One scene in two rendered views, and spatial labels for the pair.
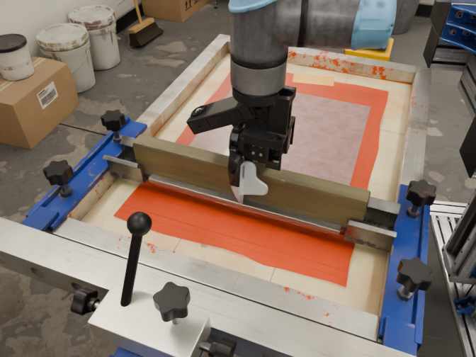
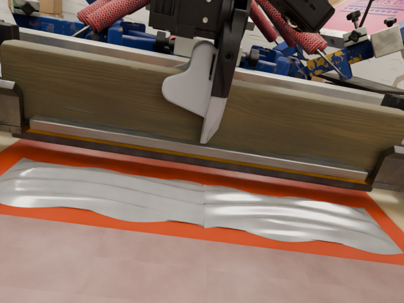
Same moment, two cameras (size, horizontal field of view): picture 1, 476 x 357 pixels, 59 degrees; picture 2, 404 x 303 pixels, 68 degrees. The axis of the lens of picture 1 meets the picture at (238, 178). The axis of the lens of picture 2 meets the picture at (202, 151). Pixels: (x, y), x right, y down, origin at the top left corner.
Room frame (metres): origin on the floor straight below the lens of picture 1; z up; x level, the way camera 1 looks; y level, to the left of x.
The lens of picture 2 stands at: (0.80, -0.15, 1.11)
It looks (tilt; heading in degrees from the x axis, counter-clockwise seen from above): 23 degrees down; 153
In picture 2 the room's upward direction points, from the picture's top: 11 degrees clockwise
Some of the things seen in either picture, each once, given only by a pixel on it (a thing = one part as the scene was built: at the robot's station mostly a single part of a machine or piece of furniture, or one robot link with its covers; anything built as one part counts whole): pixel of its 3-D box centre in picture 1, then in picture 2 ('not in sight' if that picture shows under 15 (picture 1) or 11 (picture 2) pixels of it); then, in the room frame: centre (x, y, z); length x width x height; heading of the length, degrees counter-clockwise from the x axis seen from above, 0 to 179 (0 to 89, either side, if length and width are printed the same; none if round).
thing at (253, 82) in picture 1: (258, 70); not in sight; (0.52, -0.03, 1.23); 0.08 x 0.08 x 0.05
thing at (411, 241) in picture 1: (404, 261); not in sight; (0.39, -0.26, 0.97); 0.30 x 0.05 x 0.07; 159
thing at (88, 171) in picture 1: (97, 175); not in sight; (0.59, 0.26, 0.97); 0.30 x 0.05 x 0.07; 159
